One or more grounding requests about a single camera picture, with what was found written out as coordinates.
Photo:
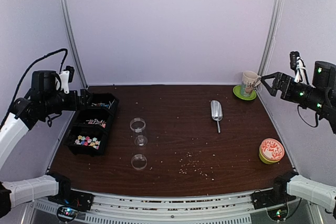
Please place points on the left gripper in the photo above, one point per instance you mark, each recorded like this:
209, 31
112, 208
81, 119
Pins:
83, 104

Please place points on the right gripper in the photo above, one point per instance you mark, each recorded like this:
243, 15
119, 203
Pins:
279, 77

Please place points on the black three-compartment candy bin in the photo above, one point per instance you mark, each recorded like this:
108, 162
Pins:
79, 126

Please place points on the clear plastic jar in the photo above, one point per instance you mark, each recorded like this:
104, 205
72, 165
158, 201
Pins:
138, 126

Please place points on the metal scoop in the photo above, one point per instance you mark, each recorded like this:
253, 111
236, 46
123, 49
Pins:
216, 113

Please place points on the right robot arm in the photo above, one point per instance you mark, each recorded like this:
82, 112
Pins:
303, 113

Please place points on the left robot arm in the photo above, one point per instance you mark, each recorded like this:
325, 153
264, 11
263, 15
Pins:
48, 95

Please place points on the star candies pile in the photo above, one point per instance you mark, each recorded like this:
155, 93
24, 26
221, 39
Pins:
87, 141

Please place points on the small round lollipops pile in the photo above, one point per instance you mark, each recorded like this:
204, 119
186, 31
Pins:
107, 105

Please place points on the cream patterned mug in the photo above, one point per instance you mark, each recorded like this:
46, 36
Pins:
250, 79

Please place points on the swirl lollipops pile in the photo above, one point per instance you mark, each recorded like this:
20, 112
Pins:
101, 123

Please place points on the green saucer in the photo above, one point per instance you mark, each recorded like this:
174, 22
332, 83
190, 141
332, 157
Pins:
244, 93

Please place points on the green bowl with red lid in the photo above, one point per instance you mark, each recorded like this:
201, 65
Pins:
271, 151

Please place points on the clear jar lid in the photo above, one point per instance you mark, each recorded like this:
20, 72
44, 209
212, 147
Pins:
139, 162

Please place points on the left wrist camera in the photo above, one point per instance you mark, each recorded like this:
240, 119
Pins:
66, 77

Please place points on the right aluminium frame post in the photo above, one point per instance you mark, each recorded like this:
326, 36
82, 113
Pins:
270, 40

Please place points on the aluminium frame post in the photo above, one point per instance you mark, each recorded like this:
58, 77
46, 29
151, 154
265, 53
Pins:
72, 42
270, 40

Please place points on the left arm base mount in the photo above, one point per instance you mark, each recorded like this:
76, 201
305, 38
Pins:
71, 202

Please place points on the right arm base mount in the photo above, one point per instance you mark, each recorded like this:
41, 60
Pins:
276, 200

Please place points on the left aluminium frame post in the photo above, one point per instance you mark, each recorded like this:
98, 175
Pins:
72, 42

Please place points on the front aluminium rail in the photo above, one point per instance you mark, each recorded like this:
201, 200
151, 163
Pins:
228, 208

